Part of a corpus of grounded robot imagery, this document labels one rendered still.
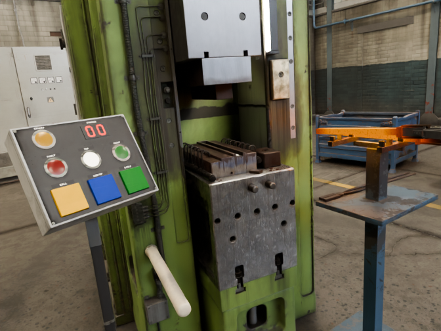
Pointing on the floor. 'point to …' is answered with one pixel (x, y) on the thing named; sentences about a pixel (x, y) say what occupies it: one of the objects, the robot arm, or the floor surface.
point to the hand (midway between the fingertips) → (415, 131)
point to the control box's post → (92, 230)
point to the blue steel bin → (395, 118)
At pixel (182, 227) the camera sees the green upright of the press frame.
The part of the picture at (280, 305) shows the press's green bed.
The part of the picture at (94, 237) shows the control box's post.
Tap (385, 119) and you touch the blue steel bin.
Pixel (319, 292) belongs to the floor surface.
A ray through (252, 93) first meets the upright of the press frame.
